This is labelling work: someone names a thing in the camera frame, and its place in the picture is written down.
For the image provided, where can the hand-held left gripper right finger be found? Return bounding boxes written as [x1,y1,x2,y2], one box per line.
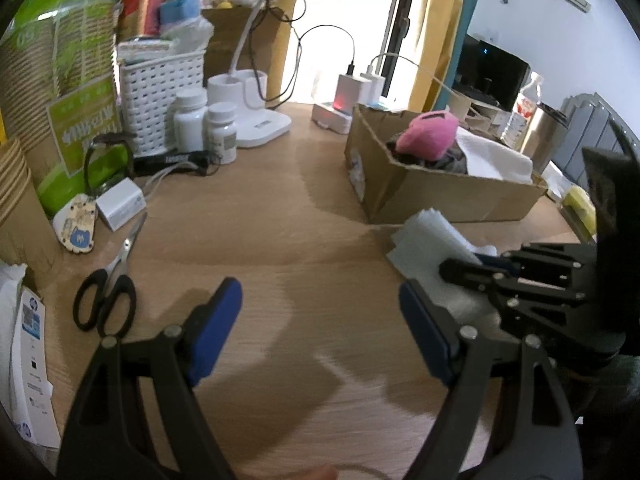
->
[398,279,584,480]

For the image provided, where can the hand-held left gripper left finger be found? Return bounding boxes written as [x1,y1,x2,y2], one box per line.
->
[56,276,244,480]

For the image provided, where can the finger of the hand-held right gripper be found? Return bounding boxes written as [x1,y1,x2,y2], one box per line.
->
[472,241,586,283]
[438,258,587,311]

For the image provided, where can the white paper towel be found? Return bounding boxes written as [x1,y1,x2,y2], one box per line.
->
[386,207,502,322]

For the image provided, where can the grey and pink plush toy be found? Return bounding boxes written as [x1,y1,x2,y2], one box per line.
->
[386,110,470,174]

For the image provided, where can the yellow packet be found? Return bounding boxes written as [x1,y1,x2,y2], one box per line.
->
[561,184,597,242]

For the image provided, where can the stainless steel tumbler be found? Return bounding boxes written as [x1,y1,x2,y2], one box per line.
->
[519,102,569,174]

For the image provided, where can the grey radiator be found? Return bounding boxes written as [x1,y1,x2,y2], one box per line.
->
[556,92,640,197]

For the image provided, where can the clear plastic water bottle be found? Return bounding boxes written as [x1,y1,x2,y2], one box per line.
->
[500,72,544,147]

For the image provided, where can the small white box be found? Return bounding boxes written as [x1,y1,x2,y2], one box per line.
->
[95,180,147,231]

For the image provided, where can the white printed leaflet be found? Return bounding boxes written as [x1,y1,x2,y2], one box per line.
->
[9,285,62,449]

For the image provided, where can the black monitor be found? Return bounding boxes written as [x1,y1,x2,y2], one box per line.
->
[457,33,532,112]

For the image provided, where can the short white pill bottle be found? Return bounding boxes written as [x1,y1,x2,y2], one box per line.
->
[205,102,239,165]

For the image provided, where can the white power strip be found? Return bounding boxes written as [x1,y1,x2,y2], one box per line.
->
[312,102,354,135]

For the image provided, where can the white plastic bag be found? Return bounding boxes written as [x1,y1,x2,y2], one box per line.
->
[0,259,27,411]

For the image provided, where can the white charger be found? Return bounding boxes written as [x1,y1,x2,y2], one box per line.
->
[359,72,386,103]
[335,62,373,114]

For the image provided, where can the tall white pill bottle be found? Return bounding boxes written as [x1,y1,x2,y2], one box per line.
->
[173,88,209,154]

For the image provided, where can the black smartwatch band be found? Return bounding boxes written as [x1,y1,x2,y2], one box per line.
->
[82,133,136,197]

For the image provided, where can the white desk lamp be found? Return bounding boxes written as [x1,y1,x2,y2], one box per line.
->
[206,0,306,149]

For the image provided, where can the stack of brown paper cups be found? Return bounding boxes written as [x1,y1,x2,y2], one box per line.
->
[0,137,64,282]

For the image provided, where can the white woven plastic basket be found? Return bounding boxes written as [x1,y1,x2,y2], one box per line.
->
[117,49,207,155]

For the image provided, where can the yellow curtain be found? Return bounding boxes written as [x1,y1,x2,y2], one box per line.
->
[407,0,473,111]

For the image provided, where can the green paper cup package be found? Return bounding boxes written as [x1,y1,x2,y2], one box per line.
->
[0,0,127,217]

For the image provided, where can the tall background cardboard box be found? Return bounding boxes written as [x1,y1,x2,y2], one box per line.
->
[200,4,291,102]

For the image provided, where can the red metal can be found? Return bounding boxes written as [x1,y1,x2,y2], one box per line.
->
[121,0,169,42]

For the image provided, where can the black handled scissors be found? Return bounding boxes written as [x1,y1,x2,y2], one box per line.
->
[73,210,149,339]

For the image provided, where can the wooden cartoon keychain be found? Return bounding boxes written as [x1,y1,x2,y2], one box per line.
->
[52,193,99,254]

